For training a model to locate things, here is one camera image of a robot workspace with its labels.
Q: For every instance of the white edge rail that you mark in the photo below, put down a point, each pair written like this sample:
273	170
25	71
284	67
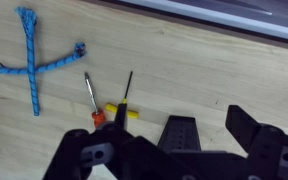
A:
217	16

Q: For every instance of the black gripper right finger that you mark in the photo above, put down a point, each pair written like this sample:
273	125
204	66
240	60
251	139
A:
247	128

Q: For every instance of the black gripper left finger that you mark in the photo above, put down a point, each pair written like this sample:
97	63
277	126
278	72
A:
73	150

